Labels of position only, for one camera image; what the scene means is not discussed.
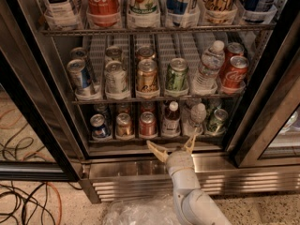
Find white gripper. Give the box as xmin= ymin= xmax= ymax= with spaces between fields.
xmin=146 ymin=134 xmax=197 ymax=174

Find brown drink bottle white cap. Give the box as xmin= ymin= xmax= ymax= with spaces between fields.
xmin=162 ymin=101 xmax=180 ymax=137

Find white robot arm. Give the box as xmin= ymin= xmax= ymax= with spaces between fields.
xmin=146 ymin=135 xmax=232 ymax=225

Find red can bottom shelf front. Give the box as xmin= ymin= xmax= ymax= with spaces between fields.
xmin=139 ymin=112 xmax=158 ymax=138

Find clear water bottle bottom shelf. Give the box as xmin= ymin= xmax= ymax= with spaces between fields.
xmin=183 ymin=103 xmax=206 ymax=136

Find clear water bottle shelf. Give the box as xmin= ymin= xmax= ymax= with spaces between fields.
xmin=192 ymin=40 xmax=225 ymax=95
xmin=183 ymin=103 xmax=206 ymax=136

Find green can bottom shelf front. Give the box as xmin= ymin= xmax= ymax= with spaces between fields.
xmin=205 ymin=109 xmax=228 ymax=136

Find green can shelf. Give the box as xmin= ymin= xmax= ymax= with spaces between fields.
xmin=165 ymin=58 xmax=189 ymax=97
xmin=205 ymin=109 xmax=228 ymax=136

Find gold can bottom shelf front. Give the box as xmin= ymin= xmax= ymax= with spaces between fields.
xmin=116 ymin=112 xmax=134 ymax=139

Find gold can shelf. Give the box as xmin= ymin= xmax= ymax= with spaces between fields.
xmin=116 ymin=112 xmax=134 ymax=139
xmin=136 ymin=59 xmax=159 ymax=98
xmin=136 ymin=46 xmax=156 ymax=61

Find stainless fridge base grille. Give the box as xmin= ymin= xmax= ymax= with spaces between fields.
xmin=79 ymin=153 xmax=300 ymax=203

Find green can middle shelf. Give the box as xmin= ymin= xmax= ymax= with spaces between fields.
xmin=165 ymin=58 xmax=189 ymax=97

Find gold can middle shelf front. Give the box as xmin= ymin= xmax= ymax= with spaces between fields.
xmin=136 ymin=59 xmax=159 ymax=98

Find blue can bottom shelf front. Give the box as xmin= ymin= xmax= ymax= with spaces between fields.
xmin=90 ymin=113 xmax=111 ymax=140

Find right glass fridge door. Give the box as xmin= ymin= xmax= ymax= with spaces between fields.
xmin=233 ymin=14 xmax=300 ymax=168

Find glass fridge door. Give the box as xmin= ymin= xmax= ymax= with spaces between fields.
xmin=0 ymin=0 xmax=83 ymax=182
xmin=233 ymin=14 xmax=300 ymax=168

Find white can middle shelf front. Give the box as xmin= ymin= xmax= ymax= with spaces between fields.
xmin=104 ymin=61 xmax=129 ymax=99

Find white can shelf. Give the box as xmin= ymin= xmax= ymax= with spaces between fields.
xmin=104 ymin=61 xmax=129 ymax=99
xmin=105 ymin=46 xmax=123 ymax=63

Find clear water bottle middle shelf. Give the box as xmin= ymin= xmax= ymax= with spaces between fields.
xmin=192 ymin=40 xmax=225 ymax=95

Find gold can middle shelf rear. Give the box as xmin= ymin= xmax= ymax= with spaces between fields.
xmin=136 ymin=46 xmax=156 ymax=61

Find white can middle shelf rear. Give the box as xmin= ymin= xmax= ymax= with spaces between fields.
xmin=105 ymin=46 xmax=123 ymax=63

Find left glass fridge door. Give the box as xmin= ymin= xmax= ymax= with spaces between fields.
xmin=0 ymin=0 xmax=83 ymax=182

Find green white soda bottle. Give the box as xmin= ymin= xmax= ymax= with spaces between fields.
xmin=127 ymin=0 xmax=160 ymax=28

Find blue orange bottle top shelf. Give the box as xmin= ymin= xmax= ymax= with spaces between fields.
xmin=165 ymin=0 xmax=200 ymax=28

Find gold label bottle top shelf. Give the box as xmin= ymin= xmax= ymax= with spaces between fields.
xmin=202 ymin=0 xmax=234 ymax=24

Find red cola bottle top shelf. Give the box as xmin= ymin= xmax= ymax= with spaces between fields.
xmin=87 ymin=0 xmax=119 ymax=27

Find dark blue bottle top shelf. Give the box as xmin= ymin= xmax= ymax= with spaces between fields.
xmin=239 ymin=0 xmax=277 ymax=24

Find white label bottle top shelf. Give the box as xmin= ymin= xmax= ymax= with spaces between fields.
xmin=43 ymin=0 xmax=83 ymax=31

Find clear plastic bin with bag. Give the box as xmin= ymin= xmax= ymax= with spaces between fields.
xmin=102 ymin=195 xmax=181 ymax=225

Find red cola can front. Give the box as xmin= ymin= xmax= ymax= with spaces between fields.
xmin=220 ymin=55 xmax=248 ymax=89

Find red cola can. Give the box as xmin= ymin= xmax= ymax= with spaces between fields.
xmin=220 ymin=55 xmax=248 ymax=89
xmin=219 ymin=42 xmax=245 ymax=74

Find red cola can rear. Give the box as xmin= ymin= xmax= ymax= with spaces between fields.
xmin=219 ymin=42 xmax=245 ymax=74

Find blue white can front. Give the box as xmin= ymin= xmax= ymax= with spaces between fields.
xmin=67 ymin=59 xmax=101 ymax=101

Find blue white can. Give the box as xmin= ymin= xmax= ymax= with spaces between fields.
xmin=67 ymin=59 xmax=101 ymax=101
xmin=70 ymin=47 xmax=89 ymax=61

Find blue white can rear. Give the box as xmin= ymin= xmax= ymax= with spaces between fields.
xmin=70 ymin=47 xmax=89 ymax=61

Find middle wire shelf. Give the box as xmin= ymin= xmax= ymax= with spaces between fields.
xmin=72 ymin=93 xmax=243 ymax=105

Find wire shelf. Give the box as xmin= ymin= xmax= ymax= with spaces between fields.
xmin=39 ymin=23 xmax=276 ymax=37
xmin=72 ymin=93 xmax=243 ymax=105
xmin=88 ymin=134 xmax=224 ymax=143

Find bottom wire shelf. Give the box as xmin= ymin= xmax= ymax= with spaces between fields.
xmin=88 ymin=134 xmax=224 ymax=143

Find top wire shelf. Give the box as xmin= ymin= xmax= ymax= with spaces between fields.
xmin=39 ymin=23 xmax=276 ymax=37

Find black and orange floor cables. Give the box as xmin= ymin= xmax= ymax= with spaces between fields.
xmin=0 ymin=181 xmax=83 ymax=225

